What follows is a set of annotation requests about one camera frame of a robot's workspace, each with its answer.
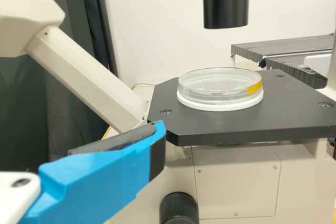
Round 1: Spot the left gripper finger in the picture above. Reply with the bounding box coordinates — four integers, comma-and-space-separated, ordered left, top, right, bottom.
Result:
19, 120, 166, 224

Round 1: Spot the petri dish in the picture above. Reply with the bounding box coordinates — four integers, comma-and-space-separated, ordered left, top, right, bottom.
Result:
177, 66, 263, 104

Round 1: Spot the cream microscope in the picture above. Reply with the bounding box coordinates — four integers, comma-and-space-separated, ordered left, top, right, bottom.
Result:
0, 0, 336, 224

